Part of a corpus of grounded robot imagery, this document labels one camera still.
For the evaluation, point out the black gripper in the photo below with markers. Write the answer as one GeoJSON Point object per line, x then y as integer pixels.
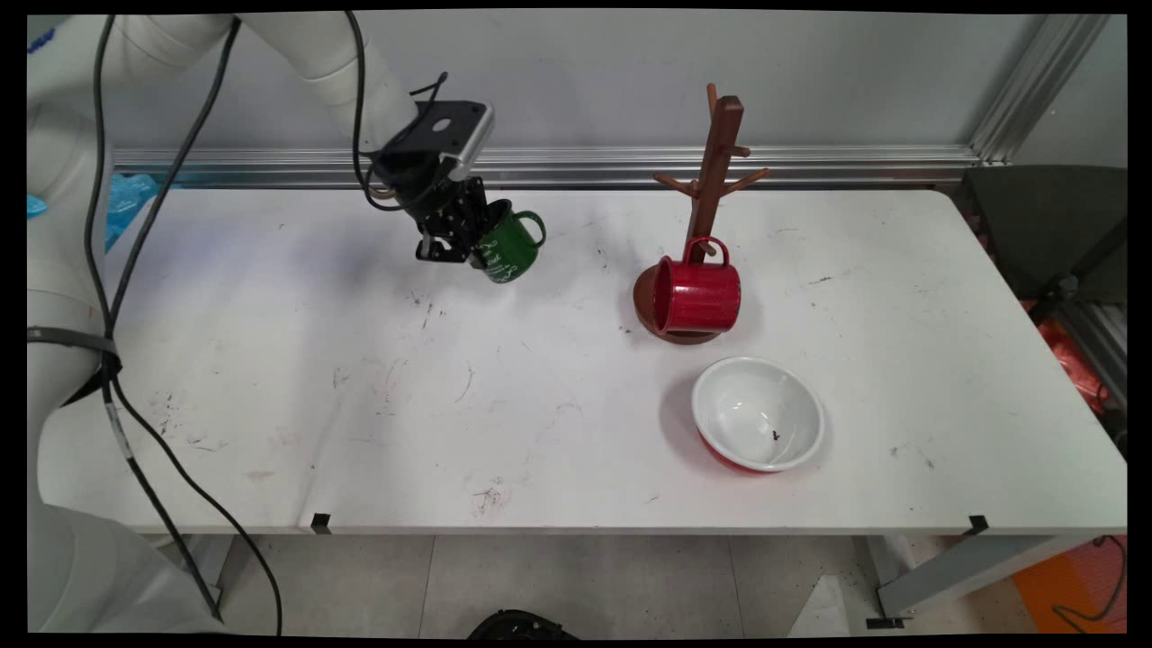
{"type": "Point", "coordinates": [432, 193]}

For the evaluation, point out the green enamel mug white lettering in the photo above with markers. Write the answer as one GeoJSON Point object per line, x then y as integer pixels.
{"type": "Point", "coordinates": [513, 247]}

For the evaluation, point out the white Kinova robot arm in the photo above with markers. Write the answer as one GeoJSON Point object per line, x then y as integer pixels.
{"type": "Point", "coordinates": [315, 49]}

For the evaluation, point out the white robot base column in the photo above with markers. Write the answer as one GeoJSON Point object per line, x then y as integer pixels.
{"type": "Point", "coordinates": [90, 576]}

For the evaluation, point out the red enamel mug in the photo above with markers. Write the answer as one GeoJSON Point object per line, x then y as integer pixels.
{"type": "Point", "coordinates": [702, 295]}

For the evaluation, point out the brown wooden mug tree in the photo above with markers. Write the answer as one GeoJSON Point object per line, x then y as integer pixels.
{"type": "Point", "coordinates": [715, 171]}

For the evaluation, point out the small black tape piece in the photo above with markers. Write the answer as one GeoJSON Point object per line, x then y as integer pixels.
{"type": "Point", "coordinates": [978, 524]}
{"type": "Point", "coordinates": [320, 521]}

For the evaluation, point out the blue bubble wrap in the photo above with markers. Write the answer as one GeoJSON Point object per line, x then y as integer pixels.
{"type": "Point", "coordinates": [126, 202]}

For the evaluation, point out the white bowl red outside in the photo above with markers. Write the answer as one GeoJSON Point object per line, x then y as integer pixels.
{"type": "Point", "coordinates": [756, 412]}

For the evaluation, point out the black round floor object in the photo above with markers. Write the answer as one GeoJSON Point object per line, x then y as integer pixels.
{"type": "Point", "coordinates": [522, 625]}

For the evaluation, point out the black tape strip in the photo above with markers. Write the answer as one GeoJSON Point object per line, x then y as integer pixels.
{"type": "Point", "coordinates": [886, 623]}

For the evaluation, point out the grey metal table leg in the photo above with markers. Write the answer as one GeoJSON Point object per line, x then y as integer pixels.
{"type": "Point", "coordinates": [972, 567]}

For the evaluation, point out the red plastic bag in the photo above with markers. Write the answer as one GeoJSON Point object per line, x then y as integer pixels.
{"type": "Point", "coordinates": [1071, 360]}

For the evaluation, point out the orange floor mat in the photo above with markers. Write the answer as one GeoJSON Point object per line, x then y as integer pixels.
{"type": "Point", "coordinates": [1071, 580]}

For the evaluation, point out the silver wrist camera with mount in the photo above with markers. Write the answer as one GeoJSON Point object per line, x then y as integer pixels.
{"type": "Point", "coordinates": [454, 130]}

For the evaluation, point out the horizontal aluminium frame rail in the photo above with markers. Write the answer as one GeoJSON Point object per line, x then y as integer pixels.
{"type": "Point", "coordinates": [720, 165]}

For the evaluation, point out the slanted aluminium frame post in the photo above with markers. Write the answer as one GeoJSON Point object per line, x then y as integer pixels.
{"type": "Point", "coordinates": [1035, 81]}

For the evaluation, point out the aluminium frame beam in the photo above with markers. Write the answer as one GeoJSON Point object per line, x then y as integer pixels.
{"type": "Point", "coordinates": [1098, 342]}

